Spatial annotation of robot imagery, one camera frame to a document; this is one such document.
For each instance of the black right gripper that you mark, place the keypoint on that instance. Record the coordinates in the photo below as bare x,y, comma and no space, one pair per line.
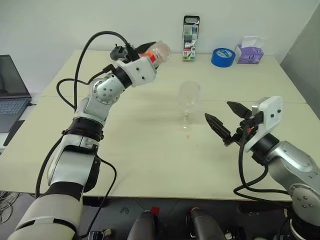
246,127

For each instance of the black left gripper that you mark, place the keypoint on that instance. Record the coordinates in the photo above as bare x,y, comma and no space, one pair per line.
122,53

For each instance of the clear bottle with orange label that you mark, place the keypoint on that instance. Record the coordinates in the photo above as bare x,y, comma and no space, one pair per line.
160,53

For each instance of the clear wine glass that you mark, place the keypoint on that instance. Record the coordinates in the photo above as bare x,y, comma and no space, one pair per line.
189,95

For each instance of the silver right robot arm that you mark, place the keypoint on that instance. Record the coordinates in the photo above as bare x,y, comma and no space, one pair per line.
292,162

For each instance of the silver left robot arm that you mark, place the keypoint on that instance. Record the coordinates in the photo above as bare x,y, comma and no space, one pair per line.
70,160

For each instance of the marker pen box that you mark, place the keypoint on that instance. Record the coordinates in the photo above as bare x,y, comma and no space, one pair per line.
190,37

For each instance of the blue tape roll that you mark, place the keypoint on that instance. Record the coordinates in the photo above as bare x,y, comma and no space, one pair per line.
222,58

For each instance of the purple tissue box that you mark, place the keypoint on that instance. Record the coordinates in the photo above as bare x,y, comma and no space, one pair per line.
250,53

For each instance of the grey partition panel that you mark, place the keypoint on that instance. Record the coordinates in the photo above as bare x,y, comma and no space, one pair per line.
302,45

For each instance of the dark rounded shape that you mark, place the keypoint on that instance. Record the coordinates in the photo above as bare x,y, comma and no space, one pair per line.
203,223
143,226

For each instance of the dark grey laptop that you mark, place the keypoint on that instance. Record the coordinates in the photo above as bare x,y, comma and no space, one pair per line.
11,100

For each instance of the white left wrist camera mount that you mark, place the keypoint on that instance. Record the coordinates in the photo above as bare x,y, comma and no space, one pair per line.
140,71

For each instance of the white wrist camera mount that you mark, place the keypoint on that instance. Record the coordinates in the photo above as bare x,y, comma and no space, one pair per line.
140,71
271,112

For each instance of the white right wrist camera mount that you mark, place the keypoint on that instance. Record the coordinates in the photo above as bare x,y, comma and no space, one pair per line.
271,112

